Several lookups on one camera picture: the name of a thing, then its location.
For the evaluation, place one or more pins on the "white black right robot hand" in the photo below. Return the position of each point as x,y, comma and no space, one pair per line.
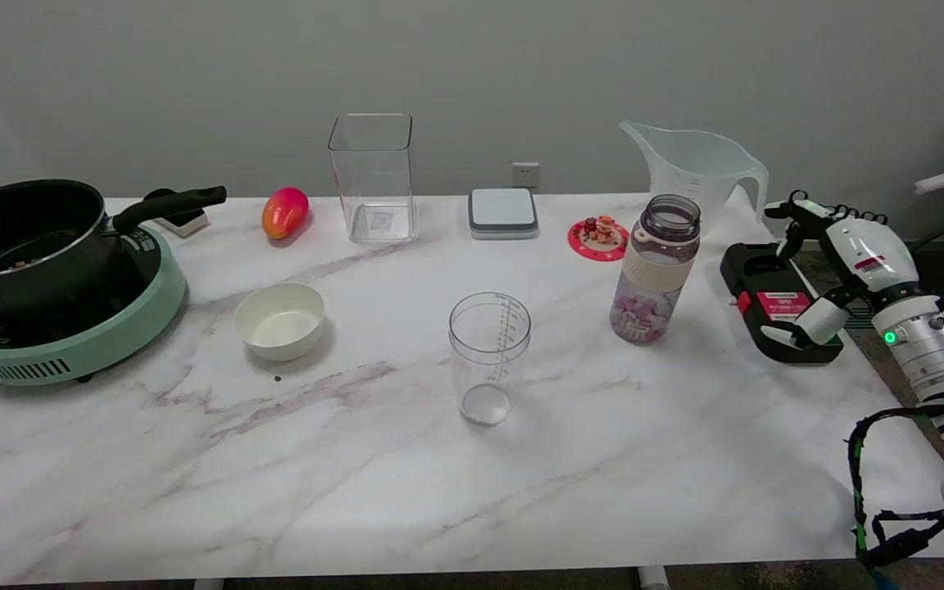
869,250

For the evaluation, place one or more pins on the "clear bottle with candies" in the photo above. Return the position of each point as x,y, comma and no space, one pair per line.
656,270

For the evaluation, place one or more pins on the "floor vent grille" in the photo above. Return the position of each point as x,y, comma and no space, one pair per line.
859,321

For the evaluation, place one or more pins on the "black holder with red label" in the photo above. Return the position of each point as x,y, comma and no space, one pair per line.
775,299

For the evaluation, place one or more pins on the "translucent measuring pitcher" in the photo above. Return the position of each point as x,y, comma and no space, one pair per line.
697,176

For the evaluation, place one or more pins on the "red coaster with figurines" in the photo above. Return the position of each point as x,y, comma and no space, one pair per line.
599,238

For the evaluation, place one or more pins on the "white table leg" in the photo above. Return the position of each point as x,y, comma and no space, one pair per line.
652,578

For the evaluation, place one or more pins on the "clear plastic measuring cup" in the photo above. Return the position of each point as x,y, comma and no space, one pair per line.
490,360

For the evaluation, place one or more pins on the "clear square container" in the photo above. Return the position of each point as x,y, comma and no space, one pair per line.
373,176

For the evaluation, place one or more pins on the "red yellow mango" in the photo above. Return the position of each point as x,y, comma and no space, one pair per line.
284,212

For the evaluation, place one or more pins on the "white bowl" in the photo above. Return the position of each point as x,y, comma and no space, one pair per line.
279,321

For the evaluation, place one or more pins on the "small black white gadget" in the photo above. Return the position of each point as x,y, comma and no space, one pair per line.
183,220

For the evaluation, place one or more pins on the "green induction cooker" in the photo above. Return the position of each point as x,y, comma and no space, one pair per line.
87,340

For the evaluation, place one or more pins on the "white wall socket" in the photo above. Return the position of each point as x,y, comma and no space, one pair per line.
525,174

